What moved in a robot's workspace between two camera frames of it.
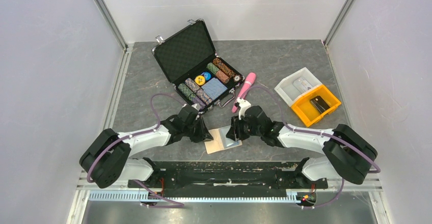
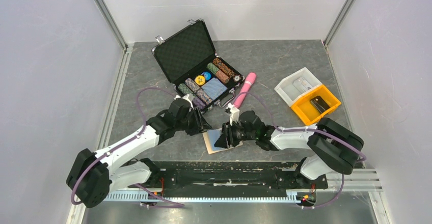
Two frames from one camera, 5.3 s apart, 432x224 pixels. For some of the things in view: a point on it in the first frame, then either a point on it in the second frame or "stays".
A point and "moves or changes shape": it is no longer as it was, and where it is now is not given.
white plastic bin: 296,84 stays
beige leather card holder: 215,145 stays
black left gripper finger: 204,136 to 192,129
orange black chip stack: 219,64 stays
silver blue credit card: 227,142 moves or changes shape
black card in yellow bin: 320,104 stays
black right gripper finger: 236,122 to 225,130
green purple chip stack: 192,95 stays
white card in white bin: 301,85 stays
